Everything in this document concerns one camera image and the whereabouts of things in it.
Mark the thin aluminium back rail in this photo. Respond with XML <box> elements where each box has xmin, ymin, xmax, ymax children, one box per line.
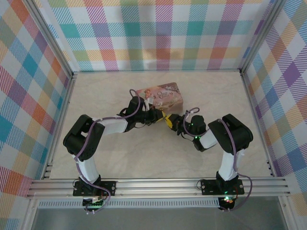
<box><xmin>71</xmin><ymin>69</ymin><xmax>243</xmax><ymax>74</ymax></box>

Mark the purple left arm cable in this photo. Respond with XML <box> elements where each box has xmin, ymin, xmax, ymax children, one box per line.
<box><xmin>74</xmin><ymin>89</ymin><xmax>142</xmax><ymax>215</ymax></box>

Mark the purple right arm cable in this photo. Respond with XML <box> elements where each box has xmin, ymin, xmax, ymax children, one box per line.
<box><xmin>182</xmin><ymin>107</ymin><xmax>253</xmax><ymax>213</ymax></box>

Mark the pink illustrated tin box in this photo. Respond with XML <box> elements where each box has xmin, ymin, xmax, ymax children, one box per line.
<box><xmin>135</xmin><ymin>81</ymin><xmax>185</xmax><ymax>113</ymax></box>

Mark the grey slotted cable duct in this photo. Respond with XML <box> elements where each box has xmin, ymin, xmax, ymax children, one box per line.
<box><xmin>37</xmin><ymin>200</ymin><xmax>223</xmax><ymax>209</ymax></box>

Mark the aluminium frame post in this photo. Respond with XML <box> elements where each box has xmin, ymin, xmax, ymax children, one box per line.
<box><xmin>24</xmin><ymin>0</ymin><xmax>75</xmax><ymax>75</ymax></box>
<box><xmin>239</xmin><ymin>0</ymin><xmax>287</xmax><ymax>72</ymax></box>

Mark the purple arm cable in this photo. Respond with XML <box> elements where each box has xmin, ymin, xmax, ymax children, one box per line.
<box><xmin>74</xmin><ymin>89</ymin><xmax>142</xmax><ymax>215</ymax></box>
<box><xmin>182</xmin><ymin>107</ymin><xmax>253</xmax><ymax>213</ymax></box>

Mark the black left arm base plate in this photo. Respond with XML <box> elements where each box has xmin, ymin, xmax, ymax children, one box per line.
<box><xmin>72</xmin><ymin>180</ymin><xmax>118</xmax><ymax>197</ymax></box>

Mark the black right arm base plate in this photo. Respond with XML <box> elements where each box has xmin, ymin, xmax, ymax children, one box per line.
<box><xmin>201</xmin><ymin>177</ymin><xmax>245</xmax><ymax>196</ymax></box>

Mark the wide aluminium base rail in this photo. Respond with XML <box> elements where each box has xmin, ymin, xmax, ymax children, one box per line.
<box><xmin>26</xmin><ymin>177</ymin><xmax>292</xmax><ymax>199</ymax></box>

